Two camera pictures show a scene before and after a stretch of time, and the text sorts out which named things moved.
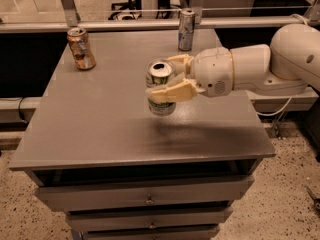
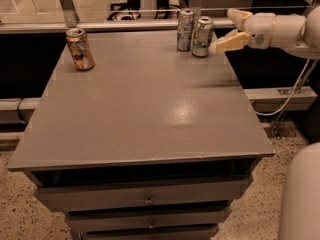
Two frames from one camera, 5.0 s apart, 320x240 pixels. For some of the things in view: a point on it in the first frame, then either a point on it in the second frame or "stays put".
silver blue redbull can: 186,30 stays put
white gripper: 212,70 -> 261,30
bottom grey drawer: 187,233 stays put
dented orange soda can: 81,48 stays put
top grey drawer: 129,195 stays put
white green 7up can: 158,71 -> 202,33
